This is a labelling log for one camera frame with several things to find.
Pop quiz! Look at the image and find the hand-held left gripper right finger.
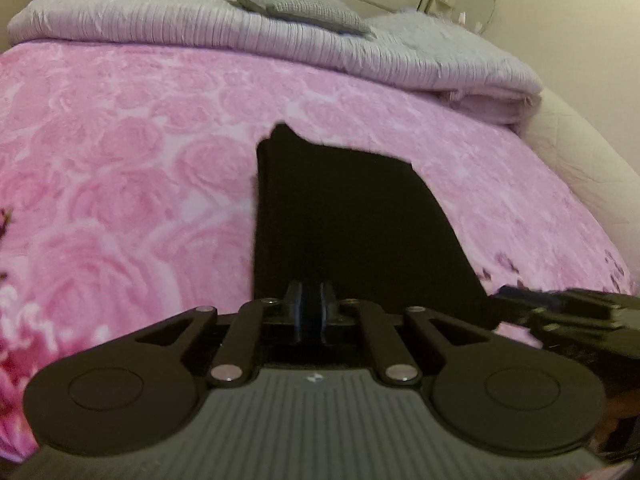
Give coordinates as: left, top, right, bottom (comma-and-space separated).
320, 281, 507, 387

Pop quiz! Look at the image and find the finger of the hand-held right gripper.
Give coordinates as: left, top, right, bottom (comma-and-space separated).
492, 284, 640, 335

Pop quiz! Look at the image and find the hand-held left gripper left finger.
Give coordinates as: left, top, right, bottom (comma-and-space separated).
131, 281, 305, 387

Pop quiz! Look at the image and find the black garment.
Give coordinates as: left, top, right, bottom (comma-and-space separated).
251, 121, 502, 332

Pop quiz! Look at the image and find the cream mattress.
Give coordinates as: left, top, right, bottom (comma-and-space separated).
517, 87, 640, 283

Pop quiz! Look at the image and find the pink rose blanket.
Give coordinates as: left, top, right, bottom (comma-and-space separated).
0, 40, 639, 463

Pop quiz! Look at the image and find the lilac striped quilt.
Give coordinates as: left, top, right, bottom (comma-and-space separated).
7, 0, 544, 127

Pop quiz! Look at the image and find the grey pillow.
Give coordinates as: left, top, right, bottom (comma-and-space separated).
227, 0, 377, 41

